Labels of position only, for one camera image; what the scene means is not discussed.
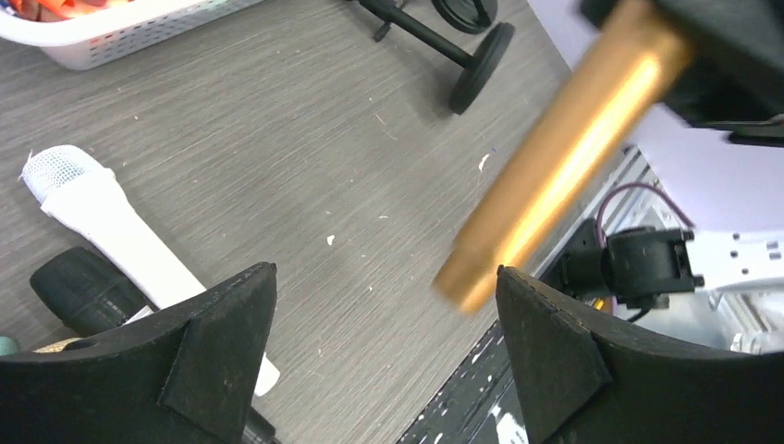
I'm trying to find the black microphone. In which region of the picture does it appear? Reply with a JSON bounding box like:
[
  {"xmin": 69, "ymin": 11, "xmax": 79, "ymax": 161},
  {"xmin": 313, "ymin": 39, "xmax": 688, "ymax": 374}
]
[{"xmin": 30, "ymin": 247, "xmax": 277, "ymax": 443}]

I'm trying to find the orange patterned cloth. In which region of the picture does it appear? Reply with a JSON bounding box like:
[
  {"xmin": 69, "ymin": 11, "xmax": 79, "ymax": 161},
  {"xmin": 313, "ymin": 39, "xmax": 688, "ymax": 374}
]
[{"xmin": 1, "ymin": 0, "xmax": 129, "ymax": 22}]

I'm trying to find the gold brown microphone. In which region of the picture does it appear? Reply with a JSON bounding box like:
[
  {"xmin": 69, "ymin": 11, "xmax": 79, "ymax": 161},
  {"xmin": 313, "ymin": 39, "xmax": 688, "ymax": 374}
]
[{"xmin": 434, "ymin": 1, "xmax": 693, "ymax": 313}]

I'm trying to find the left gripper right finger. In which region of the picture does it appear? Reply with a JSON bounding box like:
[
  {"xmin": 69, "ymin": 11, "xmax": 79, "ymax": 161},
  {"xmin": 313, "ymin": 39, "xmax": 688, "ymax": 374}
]
[{"xmin": 496, "ymin": 267, "xmax": 783, "ymax": 443}]

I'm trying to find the white microphone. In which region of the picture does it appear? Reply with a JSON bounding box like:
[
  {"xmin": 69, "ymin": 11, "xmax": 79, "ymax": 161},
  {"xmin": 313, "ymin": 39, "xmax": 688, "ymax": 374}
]
[{"xmin": 19, "ymin": 144, "xmax": 282, "ymax": 399}]

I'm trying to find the black round-base mic stand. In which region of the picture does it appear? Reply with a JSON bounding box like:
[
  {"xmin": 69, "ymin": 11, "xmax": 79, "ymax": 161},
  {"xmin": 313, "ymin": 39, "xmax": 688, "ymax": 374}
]
[{"xmin": 359, "ymin": 0, "xmax": 516, "ymax": 115}]

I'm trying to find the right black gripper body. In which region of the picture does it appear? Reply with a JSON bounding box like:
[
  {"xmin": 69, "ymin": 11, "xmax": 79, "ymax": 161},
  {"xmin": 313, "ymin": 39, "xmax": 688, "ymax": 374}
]
[{"xmin": 578, "ymin": 0, "xmax": 784, "ymax": 148}]

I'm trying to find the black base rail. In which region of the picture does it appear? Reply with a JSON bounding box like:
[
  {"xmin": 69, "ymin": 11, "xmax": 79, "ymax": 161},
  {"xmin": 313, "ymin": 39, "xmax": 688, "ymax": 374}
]
[{"xmin": 398, "ymin": 322, "xmax": 528, "ymax": 444}]

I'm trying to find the cream yellow microphone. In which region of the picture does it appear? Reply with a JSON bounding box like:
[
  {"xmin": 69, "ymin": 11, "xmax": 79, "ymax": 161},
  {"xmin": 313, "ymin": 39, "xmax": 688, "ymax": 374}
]
[{"xmin": 34, "ymin": 338, "xmax": 81, "ymax": 353}]

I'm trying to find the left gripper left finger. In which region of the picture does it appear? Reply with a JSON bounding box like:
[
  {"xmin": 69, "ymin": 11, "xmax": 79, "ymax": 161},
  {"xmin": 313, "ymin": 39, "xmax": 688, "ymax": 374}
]
[{"xmin": 1, "ymin": 262, "xmax": 277, "ymax": 443}]

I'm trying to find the white plastic basket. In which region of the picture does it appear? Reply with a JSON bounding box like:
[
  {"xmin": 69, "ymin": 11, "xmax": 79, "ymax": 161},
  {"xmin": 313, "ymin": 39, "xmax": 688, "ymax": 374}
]
[{"xmin": 1, "ymin": 0, "xmax": 258, "ymax": 70}]

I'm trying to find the green microphone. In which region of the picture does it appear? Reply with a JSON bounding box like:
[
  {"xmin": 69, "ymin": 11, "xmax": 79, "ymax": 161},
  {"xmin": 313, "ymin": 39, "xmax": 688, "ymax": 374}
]
[{"xmin": 0, "ymin": 336, "xmax": 20, "ymax": 356}]

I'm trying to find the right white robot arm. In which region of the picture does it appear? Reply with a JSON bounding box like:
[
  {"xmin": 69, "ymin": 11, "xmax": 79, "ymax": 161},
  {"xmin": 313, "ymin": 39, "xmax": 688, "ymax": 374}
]
[{"xmin": 543, "ymin": 1, "xmax": 783, "ymax": 311}]

